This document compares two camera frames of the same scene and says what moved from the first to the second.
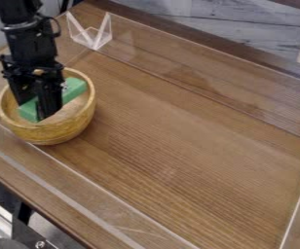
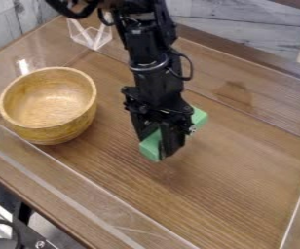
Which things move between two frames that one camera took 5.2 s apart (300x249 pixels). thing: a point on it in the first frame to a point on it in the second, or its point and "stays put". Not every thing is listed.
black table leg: (24, 212) stays put
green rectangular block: (73, 88) to (148, 147)
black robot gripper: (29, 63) to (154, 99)
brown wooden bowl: (59, 125) stays put
